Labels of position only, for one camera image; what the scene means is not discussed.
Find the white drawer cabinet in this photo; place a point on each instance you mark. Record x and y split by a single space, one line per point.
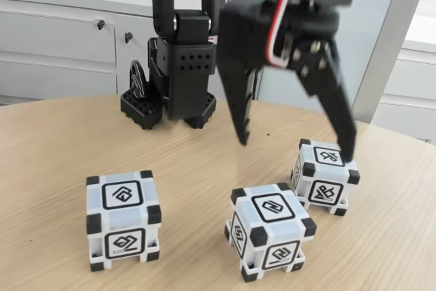
408 76

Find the cabinet lock key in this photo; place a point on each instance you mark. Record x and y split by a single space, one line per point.
127 37
99 24

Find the white slanted frame post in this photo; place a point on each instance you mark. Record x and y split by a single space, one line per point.
386 49

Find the white cube with crossed-loop symbol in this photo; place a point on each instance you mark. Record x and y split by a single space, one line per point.
323 182

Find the white cube with zigzag symbol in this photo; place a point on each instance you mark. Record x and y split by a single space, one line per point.
272 229

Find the long white low cabinet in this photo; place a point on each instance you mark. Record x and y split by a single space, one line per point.
51 49

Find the black round clamp knob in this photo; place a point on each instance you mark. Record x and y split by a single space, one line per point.
137 79

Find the white cube with house symbol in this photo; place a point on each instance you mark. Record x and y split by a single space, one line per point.
122 216

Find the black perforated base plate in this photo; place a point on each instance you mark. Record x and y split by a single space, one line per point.
139 110

